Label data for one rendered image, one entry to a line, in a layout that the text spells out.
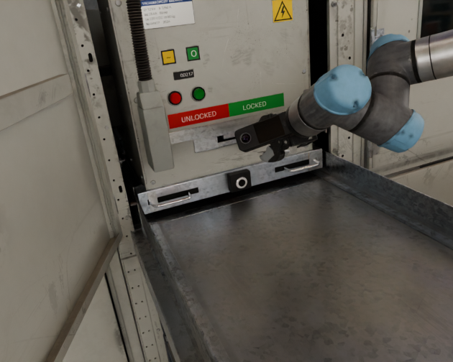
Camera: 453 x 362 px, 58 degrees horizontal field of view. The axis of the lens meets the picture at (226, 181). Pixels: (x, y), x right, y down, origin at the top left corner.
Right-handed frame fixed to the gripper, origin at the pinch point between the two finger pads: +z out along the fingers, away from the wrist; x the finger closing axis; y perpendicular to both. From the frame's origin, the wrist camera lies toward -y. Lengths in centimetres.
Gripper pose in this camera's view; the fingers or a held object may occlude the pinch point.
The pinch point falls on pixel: (257, 147)
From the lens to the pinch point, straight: 94.2
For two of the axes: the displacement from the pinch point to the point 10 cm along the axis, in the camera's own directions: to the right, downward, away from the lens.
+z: -2.7, 1.8, 9.5
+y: 9.2, -2.4, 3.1
